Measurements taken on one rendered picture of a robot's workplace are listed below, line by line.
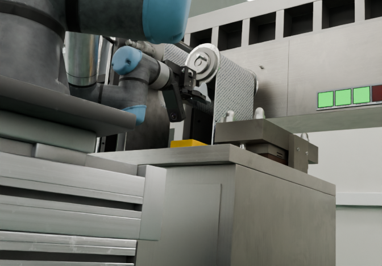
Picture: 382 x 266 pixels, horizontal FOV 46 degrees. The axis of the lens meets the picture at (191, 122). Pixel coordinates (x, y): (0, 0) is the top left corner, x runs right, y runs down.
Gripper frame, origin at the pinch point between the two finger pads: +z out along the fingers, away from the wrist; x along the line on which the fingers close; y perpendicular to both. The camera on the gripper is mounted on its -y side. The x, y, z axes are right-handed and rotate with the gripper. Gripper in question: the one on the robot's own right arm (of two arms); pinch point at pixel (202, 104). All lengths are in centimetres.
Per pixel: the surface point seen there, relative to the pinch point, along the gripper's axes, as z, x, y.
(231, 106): 15.0, -1.1, 3.3
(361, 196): 265, 34, 3
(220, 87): 7.6, -1.1, 7.8
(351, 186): 270, 43, 11
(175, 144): -21.9, -9.1, -17.8
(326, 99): 36.9, -25.1, 9.2
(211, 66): 4.1, 0.4, 14.0
